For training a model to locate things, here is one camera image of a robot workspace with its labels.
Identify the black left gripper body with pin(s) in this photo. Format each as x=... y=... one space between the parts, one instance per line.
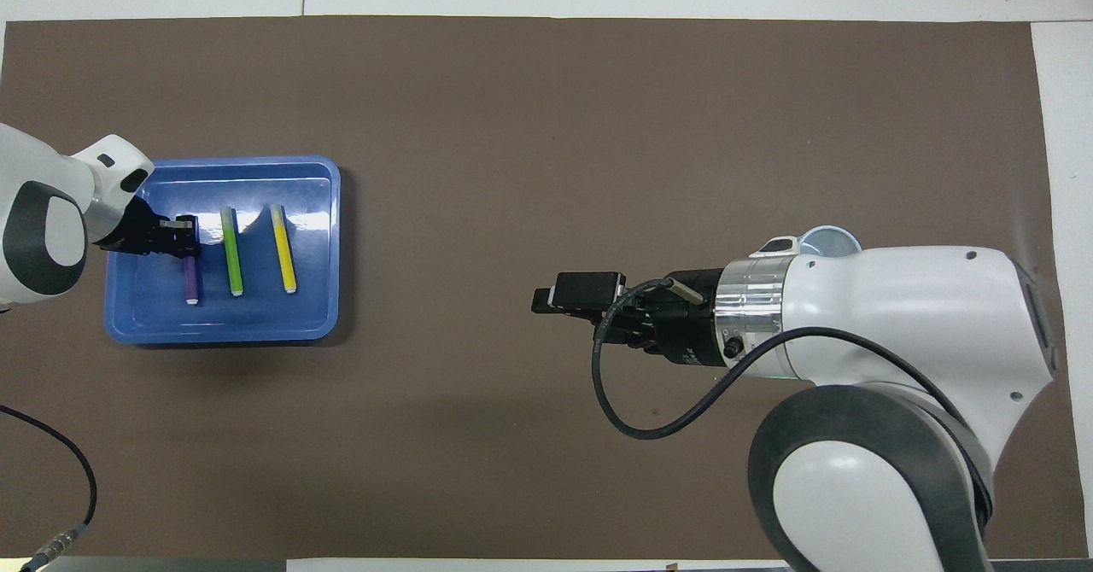
x=137 y=235

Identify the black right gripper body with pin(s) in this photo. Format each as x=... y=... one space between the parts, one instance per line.
x=683 y=324

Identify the purple pen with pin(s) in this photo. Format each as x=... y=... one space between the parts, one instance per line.
x=192 y=282

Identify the green pen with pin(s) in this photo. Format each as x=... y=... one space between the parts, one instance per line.
x=231 y=256

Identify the yellow pen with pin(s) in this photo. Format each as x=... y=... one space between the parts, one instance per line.
x=283 y=252

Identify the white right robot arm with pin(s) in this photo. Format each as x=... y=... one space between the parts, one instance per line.
x=897 y=299

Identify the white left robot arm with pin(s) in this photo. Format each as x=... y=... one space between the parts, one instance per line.
x=77 y=179

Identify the blue plastic tray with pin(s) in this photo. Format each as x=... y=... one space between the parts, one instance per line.
x=256 y=316

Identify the brown table mat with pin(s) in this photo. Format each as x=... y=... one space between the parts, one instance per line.
x=546 y=171

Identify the translucent plastic cup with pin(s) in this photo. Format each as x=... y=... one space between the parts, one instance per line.
x=828 y=239

